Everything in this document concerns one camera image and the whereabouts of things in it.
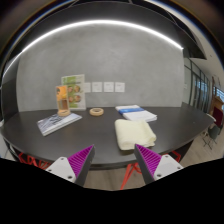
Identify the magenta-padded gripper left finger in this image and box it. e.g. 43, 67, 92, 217
45, 144, 96, 188

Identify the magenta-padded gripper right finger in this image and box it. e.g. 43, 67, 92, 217
134, 143, 184, 185

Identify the cream knitted towel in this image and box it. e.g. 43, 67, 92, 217
114, 118, 157, 151

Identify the red metal table leg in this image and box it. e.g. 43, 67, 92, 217
18, 151, 52, 171
119, 150, 183, 191

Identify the grey printed magazine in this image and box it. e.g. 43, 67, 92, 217
36, 112, 83, 137

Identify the round wooden tape roll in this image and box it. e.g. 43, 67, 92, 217
88, 107, 105, 117

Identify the white booklet with blue band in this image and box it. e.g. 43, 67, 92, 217
115, 104, 145, 116

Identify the orange sign on wooden base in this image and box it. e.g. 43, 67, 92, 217
55, 85, 72, 117

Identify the green menu stand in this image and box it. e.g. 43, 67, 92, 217
61, 73, 87, 111

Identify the dark green chair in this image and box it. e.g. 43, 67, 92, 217
202, 123, 222, 150

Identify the black-framed glass partition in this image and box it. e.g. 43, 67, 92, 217
182, 57, 214, 113

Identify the curved white light strip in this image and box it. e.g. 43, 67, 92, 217
2, 19, 184, 79

